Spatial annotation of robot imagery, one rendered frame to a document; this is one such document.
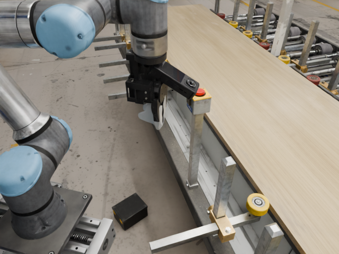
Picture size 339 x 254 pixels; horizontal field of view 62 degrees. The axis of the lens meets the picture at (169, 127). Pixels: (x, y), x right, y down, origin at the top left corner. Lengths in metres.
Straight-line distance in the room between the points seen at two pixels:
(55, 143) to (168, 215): 1.40
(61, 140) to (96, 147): 1.80
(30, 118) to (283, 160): 0.99
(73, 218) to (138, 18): 0.61
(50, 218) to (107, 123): 2.12
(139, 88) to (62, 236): 0.48
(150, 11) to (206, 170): 1.14
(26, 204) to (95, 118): 2.27
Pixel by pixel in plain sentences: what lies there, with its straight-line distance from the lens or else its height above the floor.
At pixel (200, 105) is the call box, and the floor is 1.19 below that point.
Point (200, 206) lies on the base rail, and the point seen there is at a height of 0.70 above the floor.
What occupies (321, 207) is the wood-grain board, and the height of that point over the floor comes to 0.90.
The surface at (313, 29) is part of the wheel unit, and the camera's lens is 2.15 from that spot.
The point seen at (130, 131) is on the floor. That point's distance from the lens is 2.79.
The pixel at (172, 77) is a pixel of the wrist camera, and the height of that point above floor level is 1.47.
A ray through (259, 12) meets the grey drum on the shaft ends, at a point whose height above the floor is 0.83.
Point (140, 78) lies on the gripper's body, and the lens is 0.65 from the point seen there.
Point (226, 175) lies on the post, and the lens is 0.94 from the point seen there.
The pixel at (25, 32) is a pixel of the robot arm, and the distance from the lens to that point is 0.51.
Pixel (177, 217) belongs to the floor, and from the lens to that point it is 2.12.
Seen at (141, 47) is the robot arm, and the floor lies 1.54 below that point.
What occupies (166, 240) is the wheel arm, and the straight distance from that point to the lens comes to 1.08.
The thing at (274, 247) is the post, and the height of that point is 1.06.
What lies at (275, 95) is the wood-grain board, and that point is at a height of 0.90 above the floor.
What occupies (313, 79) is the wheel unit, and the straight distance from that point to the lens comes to 1.98.
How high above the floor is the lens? 1.77
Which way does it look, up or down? 39 degrees down
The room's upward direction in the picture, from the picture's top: straight up
